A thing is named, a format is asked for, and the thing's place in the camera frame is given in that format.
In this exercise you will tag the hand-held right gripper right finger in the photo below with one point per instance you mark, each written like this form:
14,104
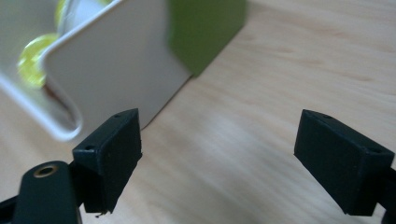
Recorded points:
339,165

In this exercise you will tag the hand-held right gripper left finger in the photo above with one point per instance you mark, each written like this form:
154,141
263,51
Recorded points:
109,161

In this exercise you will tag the white lunch box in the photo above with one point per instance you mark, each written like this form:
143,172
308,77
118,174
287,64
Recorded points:
115,62

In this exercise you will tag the yellow lemon slice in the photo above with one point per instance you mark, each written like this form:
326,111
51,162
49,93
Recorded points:
31,62

